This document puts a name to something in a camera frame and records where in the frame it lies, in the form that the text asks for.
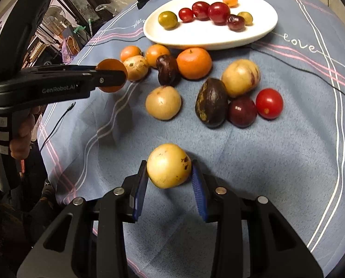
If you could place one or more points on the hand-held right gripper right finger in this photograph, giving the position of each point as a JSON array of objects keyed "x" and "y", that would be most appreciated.
[{"x": 200, "y": 194}]

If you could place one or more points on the dark purple tomato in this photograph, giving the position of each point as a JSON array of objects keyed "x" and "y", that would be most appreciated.
[{"x": 235, "y": 22}]

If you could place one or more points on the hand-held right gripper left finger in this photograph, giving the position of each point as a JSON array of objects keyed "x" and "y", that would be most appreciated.
[{"x": 140, "y": 194}]

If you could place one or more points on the white plate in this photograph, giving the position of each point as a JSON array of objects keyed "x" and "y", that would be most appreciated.
[{"x": 204, "y": 37}]

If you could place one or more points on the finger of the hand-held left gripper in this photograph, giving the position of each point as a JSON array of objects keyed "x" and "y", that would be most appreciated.
[
  {"x": 108, "y": 79},
  {"x": 74, "y": 69}
]

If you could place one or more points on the standing fan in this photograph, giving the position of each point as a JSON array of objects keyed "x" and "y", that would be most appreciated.
[{"x": 56, "y": 14}]

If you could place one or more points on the dark brown avocado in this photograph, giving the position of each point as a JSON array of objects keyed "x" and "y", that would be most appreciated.
[{"x": 211, "y": 102}]

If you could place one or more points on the yellow striped pepino melon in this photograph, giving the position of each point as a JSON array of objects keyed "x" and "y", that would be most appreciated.
[
  {"x": 136, "y": 68},
  {"x": 240, "y": 77}
]

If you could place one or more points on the person's left forearm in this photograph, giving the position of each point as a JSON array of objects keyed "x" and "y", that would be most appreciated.
[{"x": 7, "y": 231}]

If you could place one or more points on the dark red plum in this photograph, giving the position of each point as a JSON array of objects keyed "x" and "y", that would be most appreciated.
[{"x": 242, "y": 111}]

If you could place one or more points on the basket with pink cloth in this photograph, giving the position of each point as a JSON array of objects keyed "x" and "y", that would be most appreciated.
[{"x": 71, "y": 49}]

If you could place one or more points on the large red tomato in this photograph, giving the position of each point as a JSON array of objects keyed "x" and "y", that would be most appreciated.
[{"x": 218, "y": 12}]

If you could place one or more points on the blue checked tablecloth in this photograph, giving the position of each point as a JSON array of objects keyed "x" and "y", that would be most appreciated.
[{"x": 276, "y": 165}]

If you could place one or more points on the dark purple passionfruit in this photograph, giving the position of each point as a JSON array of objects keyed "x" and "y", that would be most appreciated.
[{"x": 166, "y": 71}]

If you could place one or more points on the small yellow tomato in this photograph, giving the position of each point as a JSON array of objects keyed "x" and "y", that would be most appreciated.
[{"x": 247, "y": 17}]

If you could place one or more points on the plain yellow pepino melon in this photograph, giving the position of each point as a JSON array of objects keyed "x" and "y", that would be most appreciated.
[
  {"x": 168, "y": 165},
  {"x": 163, "y": 102}
]

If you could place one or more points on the green plastic clip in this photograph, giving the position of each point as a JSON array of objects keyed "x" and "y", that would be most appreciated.
[{"x": 79, "y": 29}]

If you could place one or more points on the person's left hand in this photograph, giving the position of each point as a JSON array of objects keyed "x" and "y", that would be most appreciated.
[{"x": 23, "y": 139}]

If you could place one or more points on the yellow green tomato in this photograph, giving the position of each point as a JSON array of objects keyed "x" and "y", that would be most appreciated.
[{"x": 167, "y": 19}]

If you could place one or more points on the orange mandarin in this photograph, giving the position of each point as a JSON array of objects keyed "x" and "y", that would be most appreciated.
[
  {"x": 111, "y": 64},
  {"x": 130, "y": 52},
  {"x": 155, "y": 53},
  {"x": 194, "y": 63}
]

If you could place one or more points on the clear plastic bag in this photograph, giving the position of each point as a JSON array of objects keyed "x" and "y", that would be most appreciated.
[{"x": 105, "y": 7}]

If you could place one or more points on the red cherry tomato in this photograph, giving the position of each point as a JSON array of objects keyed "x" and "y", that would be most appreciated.
[
  {"x": 186, "y": 14},
  {"x": 200, "y": 9},
  {"x": 269, "y": 103}
]

